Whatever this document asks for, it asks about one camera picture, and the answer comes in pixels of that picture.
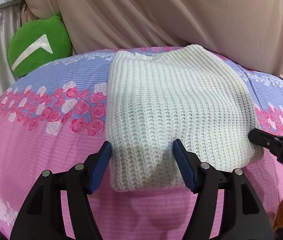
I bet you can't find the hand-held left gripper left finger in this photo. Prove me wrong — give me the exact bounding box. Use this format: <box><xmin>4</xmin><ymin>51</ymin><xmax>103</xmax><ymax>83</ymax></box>
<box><xmin>10</xmin><ymin>141</ymin><xmax>112</xmax><ymax>240</ymax></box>

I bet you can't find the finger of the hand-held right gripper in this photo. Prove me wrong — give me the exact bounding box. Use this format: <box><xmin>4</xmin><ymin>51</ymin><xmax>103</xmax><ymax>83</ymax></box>
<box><xmin>248</xmin><ymin>128</ymin><xmax>283</xmax><ymax>173</ymax></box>

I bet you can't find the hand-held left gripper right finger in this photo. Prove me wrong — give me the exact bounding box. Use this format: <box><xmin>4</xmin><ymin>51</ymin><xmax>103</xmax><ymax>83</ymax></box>
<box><xmin>173</xmin><ymin>139</ymin><xmax>274</xmax><ymax>240</ymax></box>

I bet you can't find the white red navy knit sweater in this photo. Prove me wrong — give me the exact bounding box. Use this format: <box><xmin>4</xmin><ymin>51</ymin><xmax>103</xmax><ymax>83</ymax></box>
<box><xmin>105</xmin><ymin>44</ymin><xmax>264</xmax><ymax>193</ymax></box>

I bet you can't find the pink blue floral bed sheet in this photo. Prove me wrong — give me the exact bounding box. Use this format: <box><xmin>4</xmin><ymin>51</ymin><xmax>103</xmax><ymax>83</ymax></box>
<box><xmin>0</xmin><ymin>45</ymin><xmax>283</xmax><ymax>240</ymax></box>

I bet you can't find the green pillow with white mark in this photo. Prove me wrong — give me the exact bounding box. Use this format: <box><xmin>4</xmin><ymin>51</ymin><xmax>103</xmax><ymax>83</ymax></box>
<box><xmin>8</xmin><ymin>12</ymin><xmax>73</xmax><ymax>78</ymax></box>

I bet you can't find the beige draped cloth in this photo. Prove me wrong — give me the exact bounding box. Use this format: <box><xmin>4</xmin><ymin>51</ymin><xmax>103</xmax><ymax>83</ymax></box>
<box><xmin>21</xmin><ymin>0</ymin><xmax>283</xmax><ymax>88</ymax></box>

